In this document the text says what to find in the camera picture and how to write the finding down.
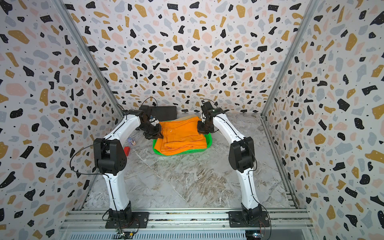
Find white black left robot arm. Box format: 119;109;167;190
94;108;163;224

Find aluminium corner post left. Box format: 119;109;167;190
52;0;124;117

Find black hard carry case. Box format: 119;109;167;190
139;105;178;122

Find red rectangular block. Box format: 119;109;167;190
124;147;131;157

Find aluminium corner post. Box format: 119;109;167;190
261;0;319;118
52;0;124;117

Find purple bunny toy figurine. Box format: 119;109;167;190
127;138;136;146

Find orange pants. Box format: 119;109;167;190
155;117;207;156

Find aluminium corner post right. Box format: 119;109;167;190
261;0;319;118

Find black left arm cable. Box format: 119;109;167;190
68;143;104;176

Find green plastic basket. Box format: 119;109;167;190
153;134;213;157

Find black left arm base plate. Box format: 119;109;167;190
105;212;150;229

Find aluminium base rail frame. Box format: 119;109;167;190
58;209;317;240

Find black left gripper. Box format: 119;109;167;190
140;122;164;140

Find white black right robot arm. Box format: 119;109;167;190
197;102;263;225

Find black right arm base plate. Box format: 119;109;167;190
228;211;271;228

